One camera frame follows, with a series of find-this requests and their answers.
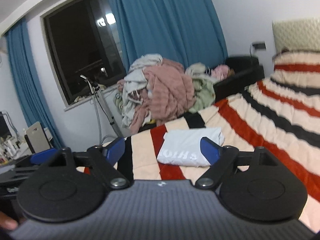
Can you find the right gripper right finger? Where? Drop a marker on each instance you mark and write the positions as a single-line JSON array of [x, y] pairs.
[[210, 150]]

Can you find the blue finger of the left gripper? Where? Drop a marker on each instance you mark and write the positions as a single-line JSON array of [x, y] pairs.
[[42, 157]]

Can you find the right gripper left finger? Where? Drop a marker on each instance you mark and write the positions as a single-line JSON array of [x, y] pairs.
[[114, 150]]

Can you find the white t-shirt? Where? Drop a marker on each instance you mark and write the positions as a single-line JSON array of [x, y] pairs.
[[183, 147]]

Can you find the grey white clothes pile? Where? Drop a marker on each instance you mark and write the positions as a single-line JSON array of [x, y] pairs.
[[135, 81]]

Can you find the person's hand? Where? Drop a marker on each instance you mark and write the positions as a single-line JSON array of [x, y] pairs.
[[7, 223]]

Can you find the white chair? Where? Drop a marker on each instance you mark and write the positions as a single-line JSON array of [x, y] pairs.
[[36, 138]]

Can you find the white dressing table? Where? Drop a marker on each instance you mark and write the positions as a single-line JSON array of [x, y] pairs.
[[13, 146]]

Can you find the garment steamer stand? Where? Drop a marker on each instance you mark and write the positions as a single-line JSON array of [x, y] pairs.
[[100, 101]]

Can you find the green patterned blanket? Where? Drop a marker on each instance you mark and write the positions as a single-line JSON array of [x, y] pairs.
[[203, 84]]

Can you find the pink fluffy blanket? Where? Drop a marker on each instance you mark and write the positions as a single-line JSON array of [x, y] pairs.
[[168, 94]]

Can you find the pink small garment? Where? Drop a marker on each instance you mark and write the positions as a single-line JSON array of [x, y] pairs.
[[222, 72]]

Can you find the striped fleece blanket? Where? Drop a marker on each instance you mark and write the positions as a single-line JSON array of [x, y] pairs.
[[267, 114]]

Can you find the black armchair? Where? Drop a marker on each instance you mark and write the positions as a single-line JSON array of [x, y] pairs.
[[247, 70]]

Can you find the left blue curtain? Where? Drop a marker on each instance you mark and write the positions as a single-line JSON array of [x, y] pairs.
[[26, 81]]

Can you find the blue curtain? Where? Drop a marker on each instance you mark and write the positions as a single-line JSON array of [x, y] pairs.
[[26, 81], [185, 31]]

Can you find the dark window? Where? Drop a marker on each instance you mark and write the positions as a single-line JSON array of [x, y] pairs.
[[83, 41]]

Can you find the striped pillow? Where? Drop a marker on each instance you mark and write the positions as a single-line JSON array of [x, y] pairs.
[[297, 70]]

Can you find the right blue curtain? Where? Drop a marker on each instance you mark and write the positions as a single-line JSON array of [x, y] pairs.
[[185, 31]]

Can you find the cream quilted headboard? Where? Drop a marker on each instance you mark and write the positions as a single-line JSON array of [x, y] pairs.
[[300, 34]]

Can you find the black wall socket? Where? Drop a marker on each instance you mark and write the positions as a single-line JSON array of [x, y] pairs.
[[256, 46]]

